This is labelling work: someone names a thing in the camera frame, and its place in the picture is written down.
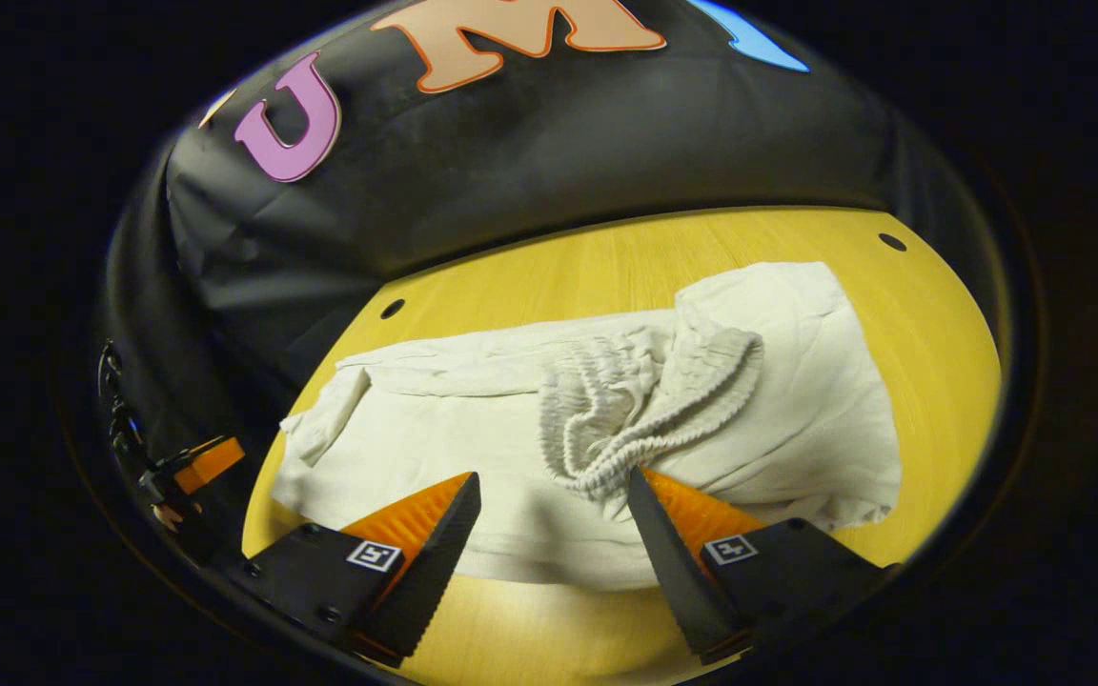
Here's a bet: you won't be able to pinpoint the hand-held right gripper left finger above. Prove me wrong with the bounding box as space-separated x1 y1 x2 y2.
223 471 483 669

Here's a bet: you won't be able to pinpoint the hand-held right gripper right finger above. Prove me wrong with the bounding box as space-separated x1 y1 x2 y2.
626 466 905 666

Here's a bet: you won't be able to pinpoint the white jeans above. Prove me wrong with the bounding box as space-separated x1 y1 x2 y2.
270 261 904 593

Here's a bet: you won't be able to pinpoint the black backdrop cloth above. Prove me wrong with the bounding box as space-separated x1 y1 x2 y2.
96 0 1012 535

